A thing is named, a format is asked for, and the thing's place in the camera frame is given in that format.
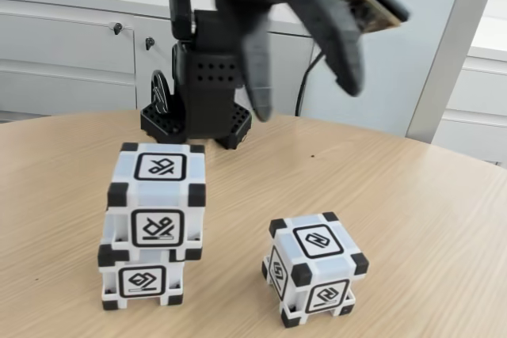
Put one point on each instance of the white cube with crossed-loop symbol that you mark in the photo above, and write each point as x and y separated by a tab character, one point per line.
158	195

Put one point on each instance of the white cube with zigzag symbol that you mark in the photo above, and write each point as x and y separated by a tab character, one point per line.
317	266

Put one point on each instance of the black round clamp knob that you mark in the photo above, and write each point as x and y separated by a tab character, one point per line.
159	92

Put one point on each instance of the cabinet lock key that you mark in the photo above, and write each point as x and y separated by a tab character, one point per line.
147	42
116	28

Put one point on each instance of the white drawer cabinet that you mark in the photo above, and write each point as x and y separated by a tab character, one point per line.
475	88

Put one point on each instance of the long white low cabinet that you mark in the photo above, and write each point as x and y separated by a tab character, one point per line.
59	57

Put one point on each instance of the white cube with house symbol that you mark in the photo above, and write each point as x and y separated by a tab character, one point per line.
142	282

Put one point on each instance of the camera module on black mount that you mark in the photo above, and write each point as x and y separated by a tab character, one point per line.
376	5

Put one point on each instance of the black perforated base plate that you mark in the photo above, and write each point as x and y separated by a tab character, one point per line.
162	124

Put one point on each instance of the white slanted frame post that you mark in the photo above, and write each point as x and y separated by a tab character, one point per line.
449	57

